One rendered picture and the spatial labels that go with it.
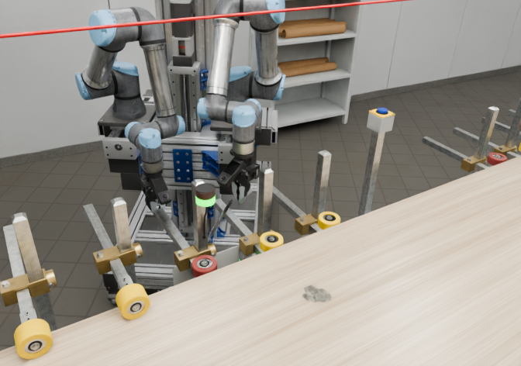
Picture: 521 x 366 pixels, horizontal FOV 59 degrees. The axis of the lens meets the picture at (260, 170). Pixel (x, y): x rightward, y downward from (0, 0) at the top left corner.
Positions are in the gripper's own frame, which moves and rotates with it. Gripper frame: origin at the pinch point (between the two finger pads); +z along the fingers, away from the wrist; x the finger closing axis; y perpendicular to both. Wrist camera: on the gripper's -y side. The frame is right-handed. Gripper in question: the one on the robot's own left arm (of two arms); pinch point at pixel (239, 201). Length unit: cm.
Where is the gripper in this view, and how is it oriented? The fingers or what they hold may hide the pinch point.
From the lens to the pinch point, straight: 166.8
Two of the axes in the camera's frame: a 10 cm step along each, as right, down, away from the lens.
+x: -7.8, -3.4, 5.3
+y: 6.3, -3.7, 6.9
